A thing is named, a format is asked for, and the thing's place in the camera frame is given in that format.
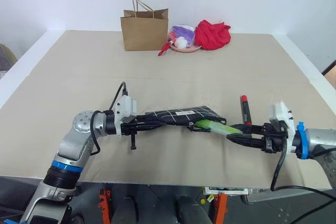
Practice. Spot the red cloth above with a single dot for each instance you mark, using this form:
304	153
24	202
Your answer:
212	35

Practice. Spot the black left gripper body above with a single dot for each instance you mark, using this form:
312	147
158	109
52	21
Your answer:
128	129

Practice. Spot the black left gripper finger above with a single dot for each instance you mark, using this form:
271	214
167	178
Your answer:
152	127
151	119

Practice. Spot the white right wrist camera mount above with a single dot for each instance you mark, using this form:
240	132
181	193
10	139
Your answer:
280	117

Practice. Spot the beige cardboard table sheet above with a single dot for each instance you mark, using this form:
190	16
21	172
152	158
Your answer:
170	155
210	64

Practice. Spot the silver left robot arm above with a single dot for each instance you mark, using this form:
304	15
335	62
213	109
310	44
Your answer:
71	142

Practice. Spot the black grid pouch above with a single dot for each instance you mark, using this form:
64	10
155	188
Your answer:
183	116

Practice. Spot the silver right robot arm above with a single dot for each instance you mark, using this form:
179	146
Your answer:
319	142

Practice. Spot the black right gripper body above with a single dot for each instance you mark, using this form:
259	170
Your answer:
273	137

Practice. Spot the red marker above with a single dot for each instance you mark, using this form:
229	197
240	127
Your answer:
245	110

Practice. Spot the dark brown furniture corner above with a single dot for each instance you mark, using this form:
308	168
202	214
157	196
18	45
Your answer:
330	73

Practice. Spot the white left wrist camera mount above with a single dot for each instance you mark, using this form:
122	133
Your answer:
126	109

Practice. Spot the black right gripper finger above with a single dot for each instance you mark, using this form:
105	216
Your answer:
246	140
248	128

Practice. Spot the dark object at room edge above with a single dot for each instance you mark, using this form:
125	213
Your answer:
6	58

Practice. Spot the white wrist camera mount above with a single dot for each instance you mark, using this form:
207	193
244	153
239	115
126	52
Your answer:
126	109
280	117

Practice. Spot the pink plate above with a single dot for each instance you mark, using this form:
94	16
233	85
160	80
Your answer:
186	49

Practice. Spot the orange metal stand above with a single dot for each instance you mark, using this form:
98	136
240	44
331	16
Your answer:
220	208
103	205

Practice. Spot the white labelled box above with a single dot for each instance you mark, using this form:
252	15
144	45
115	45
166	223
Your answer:
225	190

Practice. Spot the red plastic clip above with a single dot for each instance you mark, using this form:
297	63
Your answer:
164	49

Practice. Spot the dark rounded shape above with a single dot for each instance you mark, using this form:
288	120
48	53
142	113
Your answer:
124	211

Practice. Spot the brown paper bag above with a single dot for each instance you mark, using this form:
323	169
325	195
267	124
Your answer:
144	31

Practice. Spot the purple plastic package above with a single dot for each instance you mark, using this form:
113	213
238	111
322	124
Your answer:
185	33

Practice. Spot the white fluffy ball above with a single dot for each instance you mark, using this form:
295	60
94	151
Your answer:
181	42

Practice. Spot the green highlighter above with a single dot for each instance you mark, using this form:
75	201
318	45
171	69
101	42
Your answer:
223	127

